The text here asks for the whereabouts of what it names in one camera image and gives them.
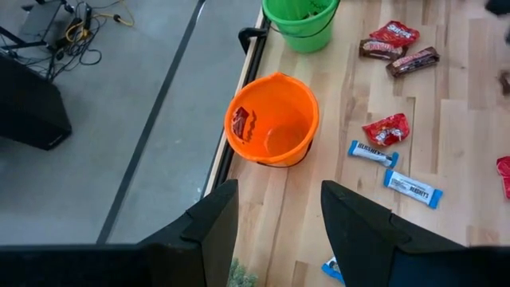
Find brown snickers candy bar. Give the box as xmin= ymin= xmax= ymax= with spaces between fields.
xmin=499 ymin=69 xmax=510 ymax=97
xmin=385 ymin=45 xmax=441 ymax=79
xmin=358 ymin=37 xmax=408 ymax=61

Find black aluminium table frame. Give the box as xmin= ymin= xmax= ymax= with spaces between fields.
xmin=201 ymin=15 xmax=273 ymax=197

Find red skittles candy pack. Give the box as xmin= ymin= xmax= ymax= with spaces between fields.
xmin=368 ymin=20 xmax=422 ymax=49
xmin=495 ymin=155 xmax=510 ymax=201
xmin=361 ymin=112 xmax=411 ymax=148

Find green plastic bucket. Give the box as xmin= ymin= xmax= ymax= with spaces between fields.
xmin=261 ymin=0 xmax=342 ymax=55

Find orange plastic bucket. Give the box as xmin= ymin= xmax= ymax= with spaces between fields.
xmin=223 ymin=71 xmax=321 ymax=168

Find white blue hershey's bar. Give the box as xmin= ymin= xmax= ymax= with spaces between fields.
xmin=320 ymin=255 xmax=347 ymax=286
xmin=382 ymin=168 xmax=445 ymax=210
xmin=347 ymin=139 xmax=400 ymax=169

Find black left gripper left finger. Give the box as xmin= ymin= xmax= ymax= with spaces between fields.
xmin=0 ymin=178 xmax=240 ymax=287

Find tangled black floor cables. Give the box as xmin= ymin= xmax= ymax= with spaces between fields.
xmin=39 ymin=0 xmax=136 ymax=83

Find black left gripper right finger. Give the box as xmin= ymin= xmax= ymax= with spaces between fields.
xmin=320 ymin=179 xmax=510 ymax=287

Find black computer tower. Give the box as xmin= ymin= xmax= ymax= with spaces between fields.
xmin=0 ymin=53 xmax=74 ymax=152

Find potted artificial green plant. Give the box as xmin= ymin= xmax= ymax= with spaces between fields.
xmin=226 ymin=258 xmax=259 ymax=287

